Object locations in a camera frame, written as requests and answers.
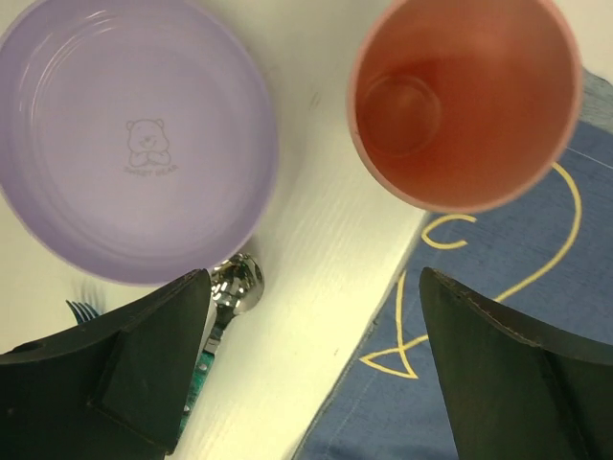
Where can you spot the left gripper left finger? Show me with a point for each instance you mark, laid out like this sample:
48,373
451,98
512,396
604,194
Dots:
116,384

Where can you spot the blue plastic fork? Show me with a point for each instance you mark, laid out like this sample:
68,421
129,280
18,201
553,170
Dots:
83,312

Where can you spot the orange plastic cup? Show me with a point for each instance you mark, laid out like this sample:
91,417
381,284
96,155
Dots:
460,107

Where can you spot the purple plastic plate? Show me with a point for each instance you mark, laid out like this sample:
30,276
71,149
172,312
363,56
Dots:
138,138

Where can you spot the blue fish-print cloth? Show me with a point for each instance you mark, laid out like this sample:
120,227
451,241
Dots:
548,254

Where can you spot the spoon with green handle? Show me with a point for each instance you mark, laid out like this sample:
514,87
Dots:
237,287

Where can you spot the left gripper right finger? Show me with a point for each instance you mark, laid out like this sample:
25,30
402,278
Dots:
515,387

